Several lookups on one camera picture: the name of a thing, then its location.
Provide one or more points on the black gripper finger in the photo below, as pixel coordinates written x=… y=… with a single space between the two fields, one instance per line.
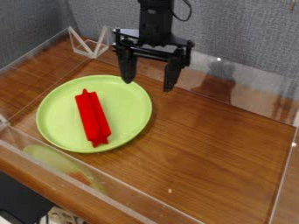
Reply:
x=127 y=64
x=172 y=70

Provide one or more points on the clear acrylic corner bracket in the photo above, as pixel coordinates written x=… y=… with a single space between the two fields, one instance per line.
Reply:
x=87 y=47

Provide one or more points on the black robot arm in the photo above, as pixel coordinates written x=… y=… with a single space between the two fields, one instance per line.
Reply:
x=156 y=19

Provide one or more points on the green round plate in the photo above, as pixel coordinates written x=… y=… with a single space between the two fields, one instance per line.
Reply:
x=127 y=107

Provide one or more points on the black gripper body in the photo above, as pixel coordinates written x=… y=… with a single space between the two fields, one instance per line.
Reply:
x=132 y=46

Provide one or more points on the red toy carrot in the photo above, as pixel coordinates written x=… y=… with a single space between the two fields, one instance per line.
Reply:
x=92 y=117

